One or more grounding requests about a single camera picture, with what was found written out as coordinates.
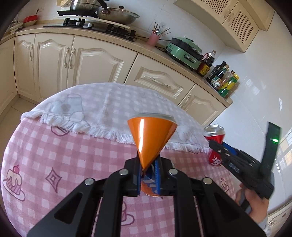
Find crushed red cola can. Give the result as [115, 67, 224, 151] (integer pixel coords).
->
[203, 124, 225, 166]

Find crushed orange soda can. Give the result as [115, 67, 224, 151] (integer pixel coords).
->
[128, 112, 177, 197]

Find cream kitchen cabinets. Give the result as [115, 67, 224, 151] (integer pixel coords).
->
[1, 27, 232, 126]

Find person right hand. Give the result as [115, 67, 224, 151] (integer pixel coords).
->
[235, 184, 269, 224]

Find pink checkered tablecloth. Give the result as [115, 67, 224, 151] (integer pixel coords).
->
[1, 118, 235, 236]

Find green yellow bottle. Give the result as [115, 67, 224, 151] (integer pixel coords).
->
[219, 74, 239, 98]

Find white fringed towel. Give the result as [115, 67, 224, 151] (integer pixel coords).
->
[21, 82, 209, 154]

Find dark soy sauce bottle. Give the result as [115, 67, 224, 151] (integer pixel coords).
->
[197, 50, 216, 77]

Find green electric cooker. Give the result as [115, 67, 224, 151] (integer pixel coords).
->
[165, 37, 203, 70]

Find upper lattice cabinet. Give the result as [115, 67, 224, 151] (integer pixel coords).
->
[174, 0, 275, 53]

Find pink utensil holder cup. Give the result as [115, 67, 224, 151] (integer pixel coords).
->
[147, 33, 160, 46]

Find black gas stove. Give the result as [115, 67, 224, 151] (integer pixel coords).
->
[44, 17, 137, 42]

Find red bowl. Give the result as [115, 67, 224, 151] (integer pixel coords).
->
[23, 15, 38, 27]

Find steel wok pan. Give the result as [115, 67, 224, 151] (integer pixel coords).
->
[97, 7, 140, 25]

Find steel pot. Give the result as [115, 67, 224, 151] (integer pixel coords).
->
[70, 0, 108, 12]

